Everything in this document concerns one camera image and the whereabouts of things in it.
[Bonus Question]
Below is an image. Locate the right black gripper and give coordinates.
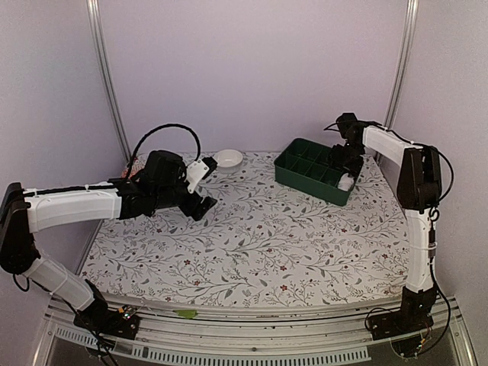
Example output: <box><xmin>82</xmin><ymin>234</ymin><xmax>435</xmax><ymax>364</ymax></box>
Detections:
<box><xmin>328</xmin><ymin>141</ymin><xmax>364</xmax><ymax>177</ymax></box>

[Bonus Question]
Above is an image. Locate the white underwear black trim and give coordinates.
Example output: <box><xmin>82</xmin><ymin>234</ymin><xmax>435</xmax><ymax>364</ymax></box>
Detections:
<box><xmin>337</xmin><ymin>173</ymin><xmax>355</xmax><ymax>191</ymax></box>

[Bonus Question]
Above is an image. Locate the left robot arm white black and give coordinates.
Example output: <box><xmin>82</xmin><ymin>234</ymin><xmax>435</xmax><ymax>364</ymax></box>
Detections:
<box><xmin>1</xmin><ymin>150</ymin><xmax>217</xmax><ymax>331</ymax></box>

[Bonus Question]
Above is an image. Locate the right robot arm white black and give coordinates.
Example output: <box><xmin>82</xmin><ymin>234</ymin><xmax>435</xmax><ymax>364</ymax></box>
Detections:
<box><xmin>332</xmin><ymin>113</ymin><xmax>447</xmax><ymax>332</ymax></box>

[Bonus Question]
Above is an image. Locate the green divided organizer tray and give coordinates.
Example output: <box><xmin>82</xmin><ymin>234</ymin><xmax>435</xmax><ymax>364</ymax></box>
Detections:
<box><xmin>274</xmin><ymin>138</ymin><xmax>352</xmax><ymax>207</ymax></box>

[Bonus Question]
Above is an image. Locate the white ceramic bowl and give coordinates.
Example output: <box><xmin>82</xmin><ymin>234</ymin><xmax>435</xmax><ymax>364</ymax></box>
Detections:
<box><xmin>213</xmin><ymin>149</ymin><xmax>244</xmax><ymax>174</ymax></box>

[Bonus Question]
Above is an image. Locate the red patterned cupcake cup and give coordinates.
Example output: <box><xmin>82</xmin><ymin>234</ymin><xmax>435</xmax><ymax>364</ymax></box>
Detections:
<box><xmin>120</xmin><ymin>168</ymin><xmax>135</xmax><ymax>178</ymax></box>

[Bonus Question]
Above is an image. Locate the floral patterned table mat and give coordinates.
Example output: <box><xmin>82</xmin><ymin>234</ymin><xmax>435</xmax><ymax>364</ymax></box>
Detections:
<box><xmin>81</xmin><ymin>152</ymin><xmax>409</xmax><ymax>307</ymax></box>

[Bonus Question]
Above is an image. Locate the green tape piece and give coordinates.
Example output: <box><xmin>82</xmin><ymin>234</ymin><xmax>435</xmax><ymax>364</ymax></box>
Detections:
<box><xmin>174</xmin><ymin>309</ymin><xmax>198</xmax><ymax>319</ymax></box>

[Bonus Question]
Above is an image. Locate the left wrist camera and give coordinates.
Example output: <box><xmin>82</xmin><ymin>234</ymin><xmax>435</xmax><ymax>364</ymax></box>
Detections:
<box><xmin>186</xmin><ymin>156</ymin><xmax>217</xmax><ymax>194</ymax></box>

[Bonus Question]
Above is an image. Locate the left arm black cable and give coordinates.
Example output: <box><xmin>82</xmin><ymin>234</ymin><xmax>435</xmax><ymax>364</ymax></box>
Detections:
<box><xmin>125</xmin><ymin>122</ymin><xmax>202</xmax><ymax>176</ymax></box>

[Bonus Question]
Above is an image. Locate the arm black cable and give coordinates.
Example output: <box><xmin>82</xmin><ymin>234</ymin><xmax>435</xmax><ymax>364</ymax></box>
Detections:
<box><xmin>380</xmin><ymin>125</ymin><xmax>455</xmax><ymax>222</ymax></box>
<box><xmin>125</xmin><ymin>122</ymin><xmax>202</xmax><ymax>176</ymax></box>

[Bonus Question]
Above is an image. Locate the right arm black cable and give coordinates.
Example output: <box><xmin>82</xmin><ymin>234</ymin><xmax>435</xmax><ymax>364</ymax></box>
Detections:
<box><xmin>380</xmin><ymin>125</ymin><xmax>455</xmax><ymax>222</ymax></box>

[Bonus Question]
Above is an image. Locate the right aluminium frame post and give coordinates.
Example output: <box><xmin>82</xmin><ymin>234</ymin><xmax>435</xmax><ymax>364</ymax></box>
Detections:
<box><xmin>375</xmin><ymin>0</ymin><xmax>420</xmax><ymax>165</ymax></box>

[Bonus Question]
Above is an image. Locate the aluminium frame post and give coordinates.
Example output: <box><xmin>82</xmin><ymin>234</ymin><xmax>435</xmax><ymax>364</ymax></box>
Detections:
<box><xmin>86</xmin><ymin>0</ymin><xmax>132</xmax><ymax>162</ymax></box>
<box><xmin>375</xmin><ymin>0</ymin><xmax>420</xmax><ymax>165</ymax></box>

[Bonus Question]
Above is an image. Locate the aluminium front rail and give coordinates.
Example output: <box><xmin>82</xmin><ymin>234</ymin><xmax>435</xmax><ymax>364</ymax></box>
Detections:
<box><xmin>33</xmin><ymin>295</ymin><xmax>481</xmax><ymax>365</ymax></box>

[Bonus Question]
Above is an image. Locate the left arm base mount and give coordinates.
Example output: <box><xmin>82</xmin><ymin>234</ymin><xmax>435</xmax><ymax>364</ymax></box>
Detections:
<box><xmin>73</xmin><ymin>300</ymin><xmax>140</xmax><ymax>340</ymax></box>

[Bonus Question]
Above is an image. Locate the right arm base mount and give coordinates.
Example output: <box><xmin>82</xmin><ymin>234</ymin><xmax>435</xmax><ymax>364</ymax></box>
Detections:
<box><xmin>364</xmin><ymin>307</ymin><xmax>434</xmax><ymax>358</ymax></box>

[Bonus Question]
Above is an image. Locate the left aluminium frame post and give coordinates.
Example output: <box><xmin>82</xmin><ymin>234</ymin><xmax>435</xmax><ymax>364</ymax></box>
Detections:
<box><xmin>86</xmin><ymin>0</ymin><xmax>132</xmax><ymax>162</ymax></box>

